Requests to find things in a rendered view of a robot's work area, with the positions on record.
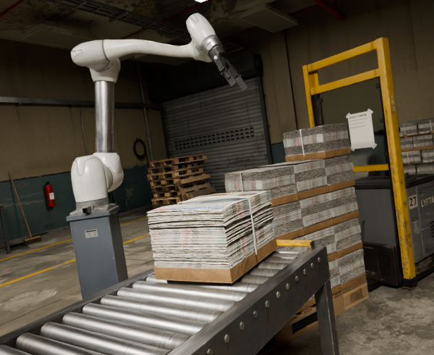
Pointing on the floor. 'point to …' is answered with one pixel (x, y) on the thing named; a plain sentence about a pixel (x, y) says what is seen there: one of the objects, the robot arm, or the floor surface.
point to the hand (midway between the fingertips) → (239, 85)
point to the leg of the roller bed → (326, 320)
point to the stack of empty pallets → (172, 177)
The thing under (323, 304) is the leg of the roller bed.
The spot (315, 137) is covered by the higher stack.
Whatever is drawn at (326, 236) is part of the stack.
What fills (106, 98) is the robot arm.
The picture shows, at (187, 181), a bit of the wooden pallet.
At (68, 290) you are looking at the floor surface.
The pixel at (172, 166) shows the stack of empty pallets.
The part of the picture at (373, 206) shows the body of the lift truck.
